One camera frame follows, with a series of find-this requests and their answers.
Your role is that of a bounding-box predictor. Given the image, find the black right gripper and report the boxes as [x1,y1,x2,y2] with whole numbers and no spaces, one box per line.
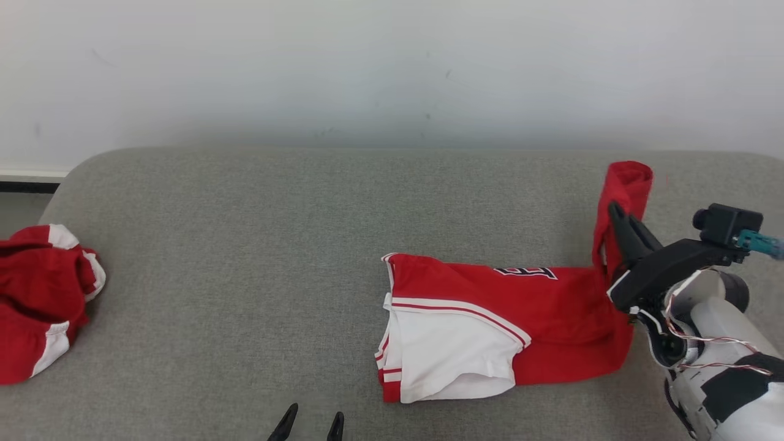
[607,201,736,311]

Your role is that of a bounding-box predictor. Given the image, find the red jersey with number print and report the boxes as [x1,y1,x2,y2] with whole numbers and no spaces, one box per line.
[375,160,654,404]

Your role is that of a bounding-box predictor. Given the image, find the red garment with white bands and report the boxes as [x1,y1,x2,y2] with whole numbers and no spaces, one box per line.
[0,224,107,385]

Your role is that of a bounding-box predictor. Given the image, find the white and black skirting board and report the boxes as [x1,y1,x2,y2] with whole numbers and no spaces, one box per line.
[0,168,68,194]

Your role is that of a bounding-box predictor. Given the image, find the right camera cable teal connector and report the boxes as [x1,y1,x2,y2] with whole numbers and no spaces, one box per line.
[735,230,784,259]

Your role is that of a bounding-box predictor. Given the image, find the thin red white wire bundle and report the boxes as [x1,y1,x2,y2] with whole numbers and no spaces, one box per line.
[665,269,774,377]

